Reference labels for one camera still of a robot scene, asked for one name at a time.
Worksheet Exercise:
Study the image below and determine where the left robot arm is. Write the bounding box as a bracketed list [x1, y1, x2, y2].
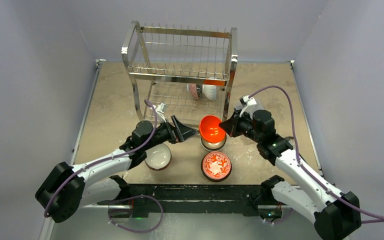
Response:
[35, 115, 199, 223]

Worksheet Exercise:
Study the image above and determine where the white red-rimmed bowl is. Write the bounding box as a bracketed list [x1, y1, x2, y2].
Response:
[145, 143, 172, 171]

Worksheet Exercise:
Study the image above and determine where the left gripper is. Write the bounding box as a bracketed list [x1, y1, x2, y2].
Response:
[142, 116, 198, 152]

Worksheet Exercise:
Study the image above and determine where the steel two-tier dish rack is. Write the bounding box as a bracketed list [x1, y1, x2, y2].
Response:
[121, 20, 238, 127]

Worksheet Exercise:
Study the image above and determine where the clear plastic screw box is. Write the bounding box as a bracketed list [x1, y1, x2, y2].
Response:
[234, 97, 264, 116]

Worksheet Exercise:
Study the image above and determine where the grey leaf pattern bowl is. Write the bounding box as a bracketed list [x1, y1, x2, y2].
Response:
[186, 83, 203, 100]

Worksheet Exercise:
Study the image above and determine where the red floral pattern bowl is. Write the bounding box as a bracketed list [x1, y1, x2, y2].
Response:
[200, 151, 233, 182]

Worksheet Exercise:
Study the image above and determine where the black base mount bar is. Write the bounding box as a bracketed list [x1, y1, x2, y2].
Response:
[98, 183, 290, 219]

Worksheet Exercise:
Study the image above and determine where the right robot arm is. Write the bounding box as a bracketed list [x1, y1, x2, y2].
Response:
[219, 110, 362, 240]

